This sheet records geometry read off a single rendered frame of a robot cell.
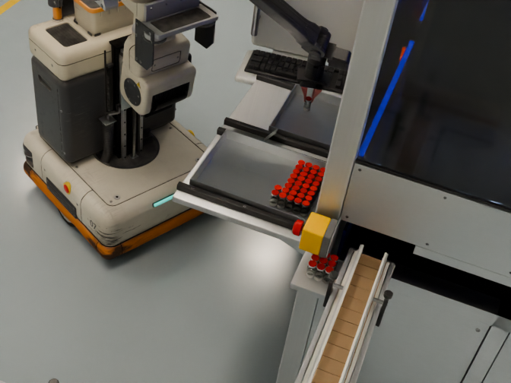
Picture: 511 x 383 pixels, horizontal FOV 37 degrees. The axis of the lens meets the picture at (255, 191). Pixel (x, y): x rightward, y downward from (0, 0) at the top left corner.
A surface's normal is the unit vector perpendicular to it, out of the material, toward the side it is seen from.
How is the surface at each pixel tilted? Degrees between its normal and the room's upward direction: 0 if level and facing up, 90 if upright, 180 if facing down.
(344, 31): 90
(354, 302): 0
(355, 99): 90
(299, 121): 0
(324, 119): 0
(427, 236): 90
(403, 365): 90
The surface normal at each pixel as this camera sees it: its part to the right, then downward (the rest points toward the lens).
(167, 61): 0.63, 0.66
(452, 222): -0.36, 0.60
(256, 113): 0.11, -0.73
